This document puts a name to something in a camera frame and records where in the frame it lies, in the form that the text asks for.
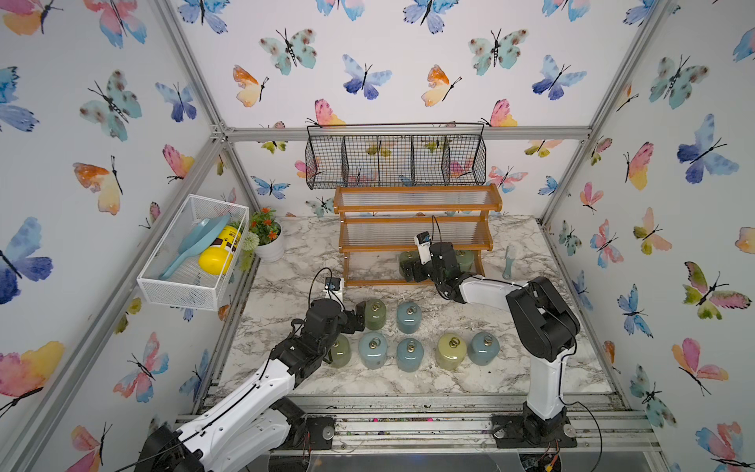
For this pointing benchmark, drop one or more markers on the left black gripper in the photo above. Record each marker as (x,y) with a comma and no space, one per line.
(347,317)

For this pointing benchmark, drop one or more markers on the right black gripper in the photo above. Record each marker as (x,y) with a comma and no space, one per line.
(418,272)

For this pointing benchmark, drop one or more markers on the green canister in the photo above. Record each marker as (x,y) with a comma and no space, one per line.
(407,262)
(375,314)
(465,260)
(340,353)

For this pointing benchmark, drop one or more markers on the light blue canister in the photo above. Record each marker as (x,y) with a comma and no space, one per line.
(373,350)

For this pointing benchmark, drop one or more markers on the yellow tea canister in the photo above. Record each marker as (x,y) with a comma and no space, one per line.
(451,350)

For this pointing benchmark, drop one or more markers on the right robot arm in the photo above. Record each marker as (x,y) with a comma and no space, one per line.
(545,324)

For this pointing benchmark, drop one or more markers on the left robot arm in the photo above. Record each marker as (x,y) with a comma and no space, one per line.
(258,416)

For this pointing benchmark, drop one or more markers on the wooden three-tier shelf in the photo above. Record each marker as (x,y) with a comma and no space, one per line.
(379,225)

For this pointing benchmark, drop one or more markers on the light blue brush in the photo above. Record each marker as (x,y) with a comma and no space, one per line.
(510,258)

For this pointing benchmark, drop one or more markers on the potted flower plant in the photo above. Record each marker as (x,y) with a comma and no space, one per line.
(262,240)

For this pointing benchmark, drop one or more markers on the yellow toy bottle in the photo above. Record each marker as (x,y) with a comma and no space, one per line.
(217,258)

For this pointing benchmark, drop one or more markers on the teal dustpan scoop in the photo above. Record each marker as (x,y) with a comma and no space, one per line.
(201,236)

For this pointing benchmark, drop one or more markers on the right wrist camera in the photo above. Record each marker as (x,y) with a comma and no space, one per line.
(423,242)

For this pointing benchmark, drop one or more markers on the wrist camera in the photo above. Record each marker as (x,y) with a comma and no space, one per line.
(333,288)
(423,242)

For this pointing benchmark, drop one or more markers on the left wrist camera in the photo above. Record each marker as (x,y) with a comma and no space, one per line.
(333,288)

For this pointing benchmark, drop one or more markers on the black wire basket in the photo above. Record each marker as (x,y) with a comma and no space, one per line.
(394,155)

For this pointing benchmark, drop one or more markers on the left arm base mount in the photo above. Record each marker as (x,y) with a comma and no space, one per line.
(307,430)

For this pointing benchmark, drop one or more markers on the white wire basket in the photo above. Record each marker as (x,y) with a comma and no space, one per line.
(193,260)

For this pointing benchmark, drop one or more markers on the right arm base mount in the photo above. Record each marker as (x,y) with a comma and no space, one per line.
(527,430)

